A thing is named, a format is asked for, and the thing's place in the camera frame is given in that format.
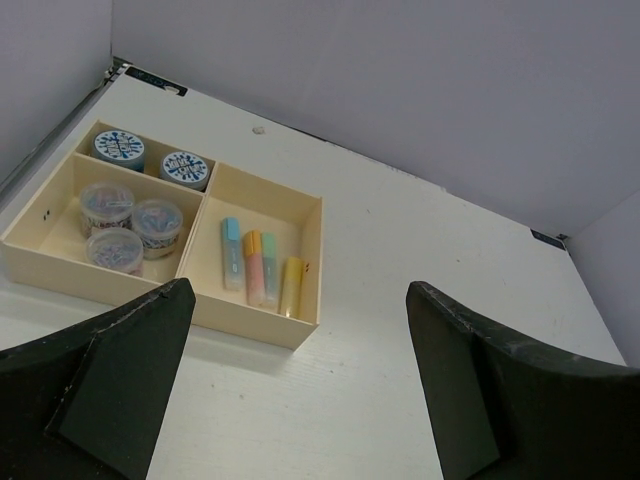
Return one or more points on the left table logo sticker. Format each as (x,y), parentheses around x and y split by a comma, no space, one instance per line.
(156,81)

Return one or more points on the orange highlighter pen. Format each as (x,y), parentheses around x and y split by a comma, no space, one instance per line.
(255,286)

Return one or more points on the blue white ink jar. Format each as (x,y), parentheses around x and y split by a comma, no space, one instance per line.
(185,169)
(120,148)

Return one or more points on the beige wooden organizer tray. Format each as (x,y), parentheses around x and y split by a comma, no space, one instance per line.
(44,246)

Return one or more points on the green highlighter pen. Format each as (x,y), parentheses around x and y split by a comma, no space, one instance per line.
(269,256)

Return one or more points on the table logo sticker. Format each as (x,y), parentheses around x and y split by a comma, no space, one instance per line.
(555,242)
(156,81)

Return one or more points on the paperclip jar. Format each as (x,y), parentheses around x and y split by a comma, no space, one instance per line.
(105,205)
(158,224)
(116,249)

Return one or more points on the yellow highlighter pen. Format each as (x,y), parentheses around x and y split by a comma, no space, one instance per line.
(291,287)

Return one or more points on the blue capped highlighter pen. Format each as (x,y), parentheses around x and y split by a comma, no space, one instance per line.
(232,254)

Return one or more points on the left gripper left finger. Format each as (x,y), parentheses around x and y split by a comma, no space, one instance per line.
(88,401)

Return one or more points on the right table logo sticker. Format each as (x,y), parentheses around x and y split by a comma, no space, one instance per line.
(555,242)

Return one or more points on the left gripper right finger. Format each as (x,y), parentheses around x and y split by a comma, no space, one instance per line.
(503,405)

